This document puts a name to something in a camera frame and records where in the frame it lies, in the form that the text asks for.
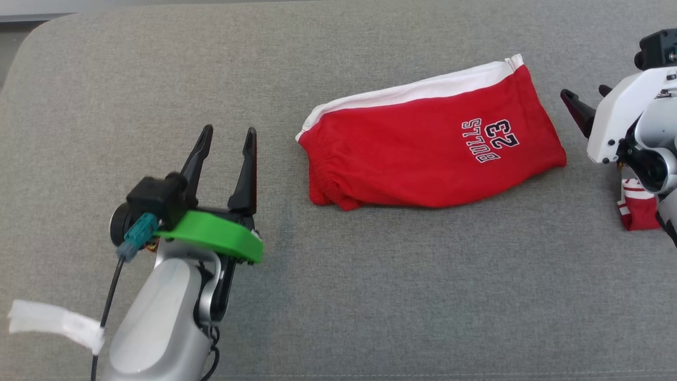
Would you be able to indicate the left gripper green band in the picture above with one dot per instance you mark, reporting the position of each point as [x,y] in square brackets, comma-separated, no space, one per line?
[222,238]

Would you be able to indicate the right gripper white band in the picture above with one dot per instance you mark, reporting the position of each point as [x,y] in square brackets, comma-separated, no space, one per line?
[616,114]

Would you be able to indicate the red Bulls jersey white sleeves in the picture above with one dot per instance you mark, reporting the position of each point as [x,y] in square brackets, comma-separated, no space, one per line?
[637,209]

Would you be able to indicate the red shorts white stripe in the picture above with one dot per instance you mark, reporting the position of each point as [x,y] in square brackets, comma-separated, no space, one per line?
[412,153]

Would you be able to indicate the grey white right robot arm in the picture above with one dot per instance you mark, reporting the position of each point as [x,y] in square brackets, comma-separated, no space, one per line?
[656,132]

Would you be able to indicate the grey fabric sofa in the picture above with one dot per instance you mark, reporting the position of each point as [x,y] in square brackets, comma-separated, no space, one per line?
[370,291]

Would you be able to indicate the white tape tag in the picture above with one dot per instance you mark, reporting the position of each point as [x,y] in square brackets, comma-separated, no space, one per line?
[53,320]

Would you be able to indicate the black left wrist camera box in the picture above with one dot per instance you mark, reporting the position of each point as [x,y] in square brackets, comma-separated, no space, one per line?
[153,198]

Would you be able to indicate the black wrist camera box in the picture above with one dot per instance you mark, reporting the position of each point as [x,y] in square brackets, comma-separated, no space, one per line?
[153,198]
[658,50]

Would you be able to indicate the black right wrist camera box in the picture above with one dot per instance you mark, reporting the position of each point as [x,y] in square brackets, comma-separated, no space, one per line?
[658,50]

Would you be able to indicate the dark grey wall baseboard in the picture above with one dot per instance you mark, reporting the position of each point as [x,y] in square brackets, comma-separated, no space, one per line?
[26,18]

